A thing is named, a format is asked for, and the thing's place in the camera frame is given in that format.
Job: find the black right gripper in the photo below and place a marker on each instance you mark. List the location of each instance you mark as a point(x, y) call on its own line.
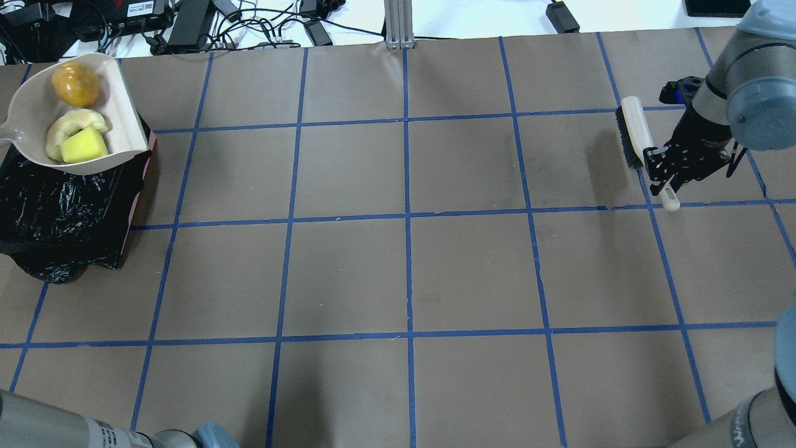
point(701, 138)

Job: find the white hand brush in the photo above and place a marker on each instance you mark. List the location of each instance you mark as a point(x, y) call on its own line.
point(639, 149)

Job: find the yellow sponge wedge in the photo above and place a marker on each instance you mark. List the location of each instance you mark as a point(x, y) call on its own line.
point(86, 145)

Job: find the beige plastic dustpan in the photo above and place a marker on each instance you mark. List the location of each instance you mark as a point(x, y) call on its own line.
point(39, 123)

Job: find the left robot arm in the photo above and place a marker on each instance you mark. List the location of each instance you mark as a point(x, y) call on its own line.
point(29, 423)

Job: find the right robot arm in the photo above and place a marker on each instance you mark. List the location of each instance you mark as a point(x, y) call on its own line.
point(745, 102)

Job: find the black lined trash bin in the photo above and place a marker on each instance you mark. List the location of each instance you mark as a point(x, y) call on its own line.
point(55, 224)

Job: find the black power adapter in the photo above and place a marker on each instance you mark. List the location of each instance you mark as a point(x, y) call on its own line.
point(561, 18)

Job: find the aluminium frame post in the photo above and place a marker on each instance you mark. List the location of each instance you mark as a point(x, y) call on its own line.
point(399, 24)

